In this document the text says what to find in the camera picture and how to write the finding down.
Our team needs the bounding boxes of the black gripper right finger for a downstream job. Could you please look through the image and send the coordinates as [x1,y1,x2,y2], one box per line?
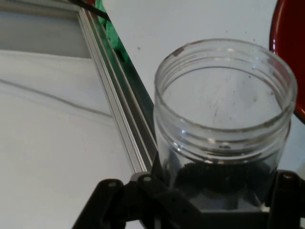
[264,169,305,229]

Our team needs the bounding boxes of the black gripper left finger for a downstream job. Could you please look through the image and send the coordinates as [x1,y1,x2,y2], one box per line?
[71,150,203,229]

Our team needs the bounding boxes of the clear jar with black grains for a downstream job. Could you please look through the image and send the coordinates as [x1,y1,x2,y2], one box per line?
[153,38,298,208]

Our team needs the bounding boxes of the green cloth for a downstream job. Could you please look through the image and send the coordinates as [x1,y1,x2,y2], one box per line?
[94,0,131,70]

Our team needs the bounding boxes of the red bowl with black grains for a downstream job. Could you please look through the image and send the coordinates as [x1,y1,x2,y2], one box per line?
[268,0,305,118]

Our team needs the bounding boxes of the black tripod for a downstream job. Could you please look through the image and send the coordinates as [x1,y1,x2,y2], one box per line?
[70,0,111,21]

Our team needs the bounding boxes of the aluminium wall rail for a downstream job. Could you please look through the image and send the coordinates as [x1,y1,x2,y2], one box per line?
[0,0,159,174]

